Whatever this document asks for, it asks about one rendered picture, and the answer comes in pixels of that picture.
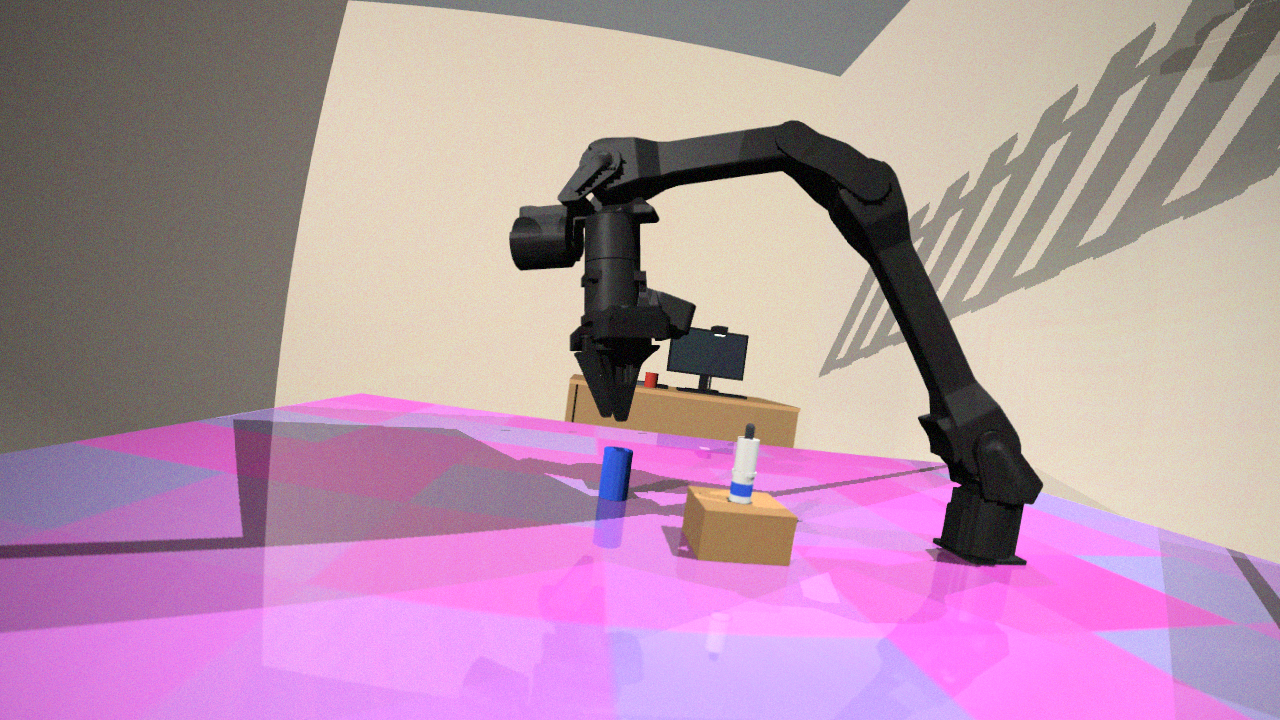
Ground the white marker with blue band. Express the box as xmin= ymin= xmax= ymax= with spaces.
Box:
xmin=730 ymin=423 xmax=760 ymax=503

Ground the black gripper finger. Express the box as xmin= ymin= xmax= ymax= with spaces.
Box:
xmin=573 ymin=352 xmax=612 ymax=418
xmin=590 ymin=345 xmax=660 ymax=421

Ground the dark blue cylinder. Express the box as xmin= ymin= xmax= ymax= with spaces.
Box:
xmin=599 ymin=446 xmax=634 ymax=501

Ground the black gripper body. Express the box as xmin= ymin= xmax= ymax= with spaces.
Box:
xmin=570 ymin=258 xmax=671 ymax=352

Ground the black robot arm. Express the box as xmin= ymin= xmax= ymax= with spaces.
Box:
xmin=509 ymin=120 xmax=1043 ymax=566

